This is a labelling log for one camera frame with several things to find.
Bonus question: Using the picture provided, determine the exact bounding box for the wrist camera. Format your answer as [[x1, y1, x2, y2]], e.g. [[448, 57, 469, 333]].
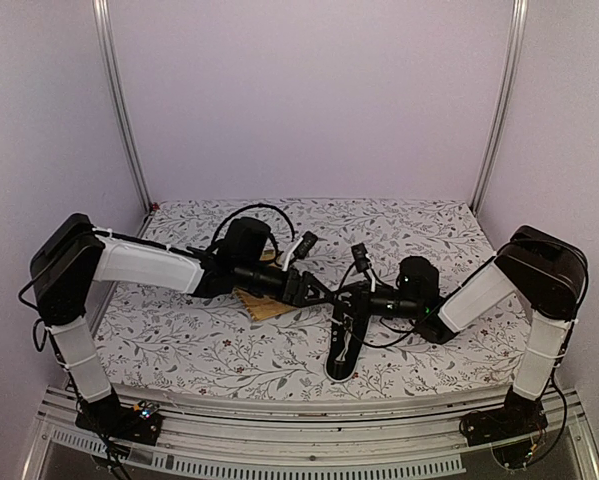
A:
[[281, 231, 318, 271], [351, 243, 378, 293]]

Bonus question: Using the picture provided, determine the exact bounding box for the black camera cable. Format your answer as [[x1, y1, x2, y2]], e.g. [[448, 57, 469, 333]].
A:
[[212, 202, 298, 251], [338, 259, 430, 349]]

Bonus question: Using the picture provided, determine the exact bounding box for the right aluminium frame post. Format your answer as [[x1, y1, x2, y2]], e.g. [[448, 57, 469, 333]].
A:
[[470, 0, 529, 217]]

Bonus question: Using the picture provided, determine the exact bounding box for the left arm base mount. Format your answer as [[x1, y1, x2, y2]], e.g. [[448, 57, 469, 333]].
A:
[[75, 402, 163, 446]]

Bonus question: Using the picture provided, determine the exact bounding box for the left aluminium frame post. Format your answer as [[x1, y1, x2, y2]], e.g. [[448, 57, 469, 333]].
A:
[[92, 0, 152, 213]]

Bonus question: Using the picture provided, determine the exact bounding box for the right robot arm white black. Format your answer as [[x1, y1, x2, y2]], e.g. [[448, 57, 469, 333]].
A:
[[325, 225, 589, 436]]

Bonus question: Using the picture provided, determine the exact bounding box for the front aluminium rail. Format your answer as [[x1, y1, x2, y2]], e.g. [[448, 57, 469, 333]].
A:
[[21, 387, 599, 480]]

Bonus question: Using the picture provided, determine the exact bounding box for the floral patterned table mat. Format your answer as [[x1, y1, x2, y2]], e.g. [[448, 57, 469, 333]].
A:
[[95, 199, 530, 402]]

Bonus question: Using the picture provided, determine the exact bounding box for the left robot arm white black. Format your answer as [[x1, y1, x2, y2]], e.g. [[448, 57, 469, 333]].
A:
[[19, 214, 334, 434]]

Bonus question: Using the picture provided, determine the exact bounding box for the right black camera cable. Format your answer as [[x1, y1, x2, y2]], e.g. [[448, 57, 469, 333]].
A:
[[338, 259, 430, 349]]

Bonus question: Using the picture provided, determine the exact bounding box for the aluminium frame post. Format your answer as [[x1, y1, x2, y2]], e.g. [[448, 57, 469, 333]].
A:
[[92, 0, 152, 213], [470, 0, 529, 217]]

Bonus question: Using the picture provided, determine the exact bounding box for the woven bamboo tray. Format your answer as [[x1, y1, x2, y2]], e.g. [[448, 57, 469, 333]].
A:
[[236, 249, 300, 323]]

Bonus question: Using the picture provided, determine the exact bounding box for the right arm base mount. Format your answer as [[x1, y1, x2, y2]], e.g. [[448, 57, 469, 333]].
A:
[[459, 399, 548, 446]]

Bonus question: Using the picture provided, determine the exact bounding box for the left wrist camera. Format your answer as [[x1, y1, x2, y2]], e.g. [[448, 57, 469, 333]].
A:
[[281, 231, 318, 271]]

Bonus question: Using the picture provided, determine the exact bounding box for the left black camera cable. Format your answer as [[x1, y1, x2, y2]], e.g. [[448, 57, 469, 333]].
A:
[[212, 202, 298, 251]]

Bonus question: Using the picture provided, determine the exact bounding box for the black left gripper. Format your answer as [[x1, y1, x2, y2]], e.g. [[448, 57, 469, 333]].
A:
[[236, 259, 335, 308]]

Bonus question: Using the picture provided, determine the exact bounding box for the black white canvas sneaker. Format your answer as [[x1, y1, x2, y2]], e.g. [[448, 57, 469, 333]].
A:
[[325, 317, 370, 382]]

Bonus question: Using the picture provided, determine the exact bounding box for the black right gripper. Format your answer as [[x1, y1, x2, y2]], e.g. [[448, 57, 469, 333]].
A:
[[333, 279, 422, 323]]

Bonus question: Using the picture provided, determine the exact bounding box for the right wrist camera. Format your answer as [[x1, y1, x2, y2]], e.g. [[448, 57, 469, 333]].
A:
[[351, 243, 378, 293]]

